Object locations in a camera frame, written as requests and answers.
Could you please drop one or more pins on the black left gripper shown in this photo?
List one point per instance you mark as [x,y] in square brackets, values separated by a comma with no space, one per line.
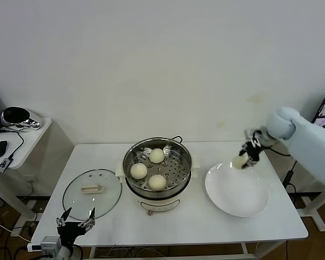
[70,230]

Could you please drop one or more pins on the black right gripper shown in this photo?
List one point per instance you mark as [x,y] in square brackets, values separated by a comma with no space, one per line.
[254,151]

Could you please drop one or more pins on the white steamed baozi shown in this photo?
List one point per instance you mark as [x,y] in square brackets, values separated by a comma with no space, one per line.
[156,156]
[157,182]
[239,162]
[138,171]

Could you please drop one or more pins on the round glass pot lid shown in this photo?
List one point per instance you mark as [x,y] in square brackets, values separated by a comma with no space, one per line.
[103,200]

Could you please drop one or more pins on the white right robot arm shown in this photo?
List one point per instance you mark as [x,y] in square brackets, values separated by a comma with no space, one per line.
[308,146]

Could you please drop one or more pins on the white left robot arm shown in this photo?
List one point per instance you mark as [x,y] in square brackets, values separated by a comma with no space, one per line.
[67,253]

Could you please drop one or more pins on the stainless steel steamer basket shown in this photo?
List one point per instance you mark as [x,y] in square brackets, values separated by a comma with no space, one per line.
[178,180]

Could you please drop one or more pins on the white round plate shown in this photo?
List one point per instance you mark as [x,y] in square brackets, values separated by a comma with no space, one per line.
[233,192]

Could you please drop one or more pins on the black hanging power adapter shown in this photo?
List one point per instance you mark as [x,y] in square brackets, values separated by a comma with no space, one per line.
[288,176]

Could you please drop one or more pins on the cream electric cooker pot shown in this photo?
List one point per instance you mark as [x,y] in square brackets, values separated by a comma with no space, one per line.
[162,203]

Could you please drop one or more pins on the white work table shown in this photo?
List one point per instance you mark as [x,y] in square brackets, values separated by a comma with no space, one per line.
[192,233]

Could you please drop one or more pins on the white side table with mouse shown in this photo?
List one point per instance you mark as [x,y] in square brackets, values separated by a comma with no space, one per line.
[32,135]

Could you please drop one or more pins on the chrome and black headset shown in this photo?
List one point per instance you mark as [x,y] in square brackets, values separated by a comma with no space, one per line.
[16,115]

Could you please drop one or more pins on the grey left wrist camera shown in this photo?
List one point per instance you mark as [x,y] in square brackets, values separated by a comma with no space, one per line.
[50,243]

